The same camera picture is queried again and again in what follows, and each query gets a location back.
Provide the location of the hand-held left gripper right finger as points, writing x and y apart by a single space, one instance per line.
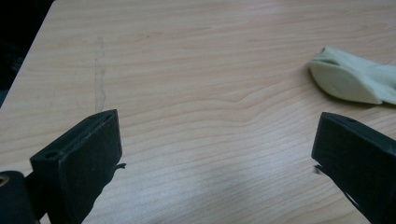
358 155

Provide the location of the pale green sock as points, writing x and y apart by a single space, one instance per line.
348 79

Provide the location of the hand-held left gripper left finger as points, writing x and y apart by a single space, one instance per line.
84 165

